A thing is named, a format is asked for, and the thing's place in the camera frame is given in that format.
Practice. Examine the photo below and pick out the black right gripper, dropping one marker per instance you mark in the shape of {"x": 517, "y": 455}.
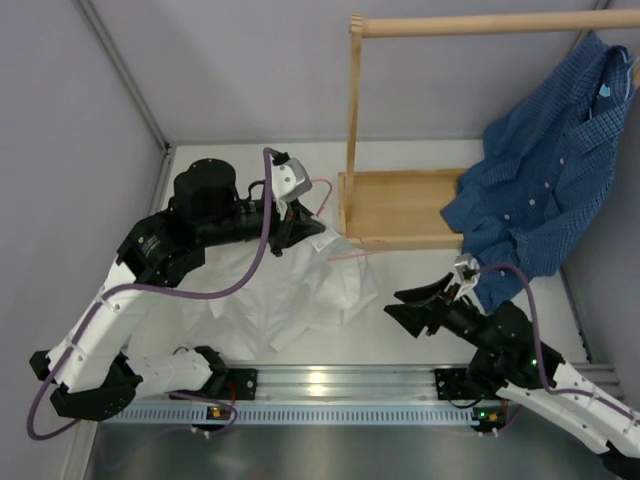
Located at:
{"x": 414, "y": 317}

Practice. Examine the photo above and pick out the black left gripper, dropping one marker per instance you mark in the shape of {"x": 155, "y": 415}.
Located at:
{"x": 298, "y": 226}

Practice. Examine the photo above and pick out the white shirt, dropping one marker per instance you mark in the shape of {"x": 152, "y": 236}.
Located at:
{"x": 322, "y": 283}

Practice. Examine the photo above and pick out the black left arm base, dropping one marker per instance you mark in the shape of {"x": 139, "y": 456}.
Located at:
{"x": 240, "y": 384}

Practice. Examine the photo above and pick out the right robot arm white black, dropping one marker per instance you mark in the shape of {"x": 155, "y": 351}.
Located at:
{"x": 510, "y": 363}

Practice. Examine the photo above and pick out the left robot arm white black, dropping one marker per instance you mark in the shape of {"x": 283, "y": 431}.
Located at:
{"x": 88, "y": 376}

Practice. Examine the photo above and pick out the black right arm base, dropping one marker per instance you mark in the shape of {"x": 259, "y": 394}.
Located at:
{"x": 456, "y": 387}

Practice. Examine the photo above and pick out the blue checkered shirt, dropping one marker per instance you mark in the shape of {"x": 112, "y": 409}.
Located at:
{"x": 548, "y": 164}

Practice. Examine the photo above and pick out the wooden clothes rack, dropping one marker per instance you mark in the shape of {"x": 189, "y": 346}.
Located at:
{"x": 391, "y": 192}

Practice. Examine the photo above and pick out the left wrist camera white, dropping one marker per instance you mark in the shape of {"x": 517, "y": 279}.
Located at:
{"x": 289, "y": 178}

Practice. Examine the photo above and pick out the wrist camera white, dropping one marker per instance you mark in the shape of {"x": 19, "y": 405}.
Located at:
{"x": 468, "y": 270}
{"x": 289, "y": 178}

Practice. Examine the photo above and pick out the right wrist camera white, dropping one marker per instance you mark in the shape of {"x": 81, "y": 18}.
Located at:
{"x": 468, "y": 270}

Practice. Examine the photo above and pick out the aluminium mounting rail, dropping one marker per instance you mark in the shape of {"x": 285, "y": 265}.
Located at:
{"x": 342, "y": 384}

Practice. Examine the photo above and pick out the slotted cable duct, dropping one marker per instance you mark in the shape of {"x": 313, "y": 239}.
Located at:
{"x": 176, "y": 413}

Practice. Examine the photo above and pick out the aluminium corner frame post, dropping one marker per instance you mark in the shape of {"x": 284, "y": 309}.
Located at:
{"x": 105, "y": 39}

